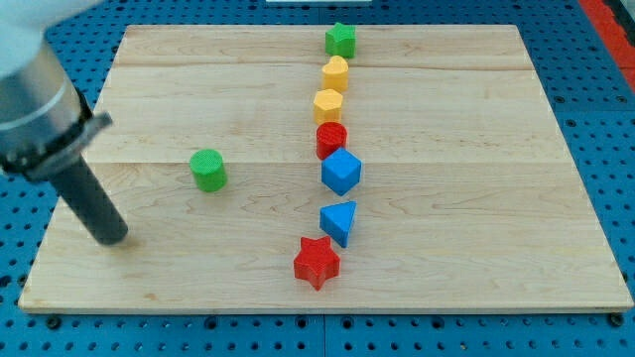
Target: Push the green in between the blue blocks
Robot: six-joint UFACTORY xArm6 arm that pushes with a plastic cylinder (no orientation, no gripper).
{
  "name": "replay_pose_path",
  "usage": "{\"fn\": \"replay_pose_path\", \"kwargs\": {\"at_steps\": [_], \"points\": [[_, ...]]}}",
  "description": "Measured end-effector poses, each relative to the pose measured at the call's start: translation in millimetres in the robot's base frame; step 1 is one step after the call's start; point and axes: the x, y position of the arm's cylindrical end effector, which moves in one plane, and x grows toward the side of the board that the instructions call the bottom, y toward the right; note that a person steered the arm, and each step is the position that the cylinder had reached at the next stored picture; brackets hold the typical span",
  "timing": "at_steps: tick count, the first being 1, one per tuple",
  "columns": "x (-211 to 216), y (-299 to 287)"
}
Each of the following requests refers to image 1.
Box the green cylinder block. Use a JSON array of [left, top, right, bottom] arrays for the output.
[[190, 149, 227, 192]]

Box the green star block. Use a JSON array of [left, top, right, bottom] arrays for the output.
[[324, 22, 356, 59]]

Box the red star block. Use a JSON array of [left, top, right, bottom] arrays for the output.
[[293, 236, 340, 291]]

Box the yellow heart block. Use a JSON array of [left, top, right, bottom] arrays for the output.
[[321, 56, 349, 92]]

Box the yellow hexagon block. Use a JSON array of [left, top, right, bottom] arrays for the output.
[[314, 89, 343, 125]]

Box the blue cube block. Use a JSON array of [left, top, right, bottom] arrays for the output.
[[320, 148, 362, 196]]

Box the red cylinder block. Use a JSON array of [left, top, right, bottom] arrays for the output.
[[316, 122, 348, 160]]

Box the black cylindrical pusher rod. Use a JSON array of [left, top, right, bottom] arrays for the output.
[[50, 157, 128, 245]]

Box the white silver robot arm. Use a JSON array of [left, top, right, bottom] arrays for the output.
[[1, 0, 112, 181]]

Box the blue triangle block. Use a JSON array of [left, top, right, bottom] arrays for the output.
[[319, 201, 357, 248]]

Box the light wooden board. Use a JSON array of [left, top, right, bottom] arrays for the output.
[[19, 25, 633, 314]]

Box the red tape strip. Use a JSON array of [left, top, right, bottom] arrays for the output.
[[579, 0, 634, 89]]

